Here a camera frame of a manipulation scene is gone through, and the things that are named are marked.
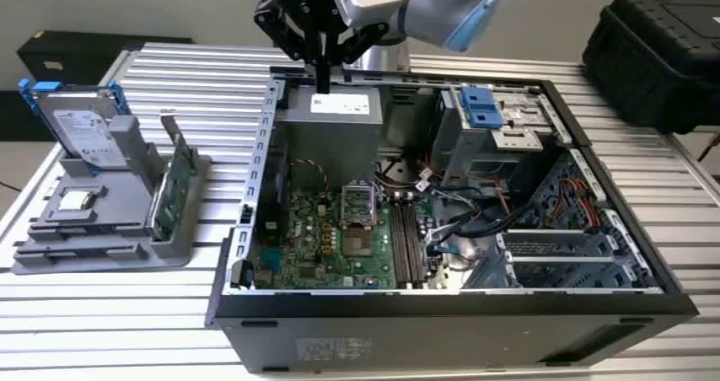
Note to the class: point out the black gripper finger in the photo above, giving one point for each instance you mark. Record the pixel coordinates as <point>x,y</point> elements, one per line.
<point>283,35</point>
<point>359,39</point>

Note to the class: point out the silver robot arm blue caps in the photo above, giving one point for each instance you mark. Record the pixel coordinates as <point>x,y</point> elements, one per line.
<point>438,14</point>

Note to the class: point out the grey power supply unit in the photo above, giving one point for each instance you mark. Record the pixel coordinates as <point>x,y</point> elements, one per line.
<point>331,145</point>

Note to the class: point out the blue plastic drive latch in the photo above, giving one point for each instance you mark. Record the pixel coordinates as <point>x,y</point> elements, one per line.
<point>478,111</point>

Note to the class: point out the black cabinet yellow label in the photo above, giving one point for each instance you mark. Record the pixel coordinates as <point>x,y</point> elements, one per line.
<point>72,52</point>

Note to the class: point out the green graphics card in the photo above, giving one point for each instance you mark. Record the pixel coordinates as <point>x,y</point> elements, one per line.
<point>173,187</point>

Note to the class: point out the black case fan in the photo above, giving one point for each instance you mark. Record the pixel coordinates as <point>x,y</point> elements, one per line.
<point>272,212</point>

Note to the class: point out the hard disk in blue carrier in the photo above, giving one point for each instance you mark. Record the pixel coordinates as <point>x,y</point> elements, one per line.
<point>84,132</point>

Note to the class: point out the grey parts rack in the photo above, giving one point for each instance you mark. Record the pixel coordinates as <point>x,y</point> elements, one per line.
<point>122,195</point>

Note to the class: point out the CPU socket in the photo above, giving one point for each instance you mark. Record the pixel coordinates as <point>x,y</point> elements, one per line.
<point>355,242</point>

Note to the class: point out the green motherboard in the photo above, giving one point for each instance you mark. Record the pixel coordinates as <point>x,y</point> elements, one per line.
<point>315,246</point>

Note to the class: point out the black hard equipment case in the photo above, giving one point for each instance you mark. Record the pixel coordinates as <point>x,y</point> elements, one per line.
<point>651,60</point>

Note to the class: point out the low black cabinet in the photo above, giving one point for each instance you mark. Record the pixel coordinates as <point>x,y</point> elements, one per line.
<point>9,115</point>

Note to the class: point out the silver CPU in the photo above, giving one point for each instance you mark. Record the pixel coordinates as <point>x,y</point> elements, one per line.
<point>76,200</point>

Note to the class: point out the grey metal slot cover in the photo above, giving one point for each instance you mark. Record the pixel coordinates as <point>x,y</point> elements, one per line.
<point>550,244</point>
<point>562,273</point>

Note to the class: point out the black open PC case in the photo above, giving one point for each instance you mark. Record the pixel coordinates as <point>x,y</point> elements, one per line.
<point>394,339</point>

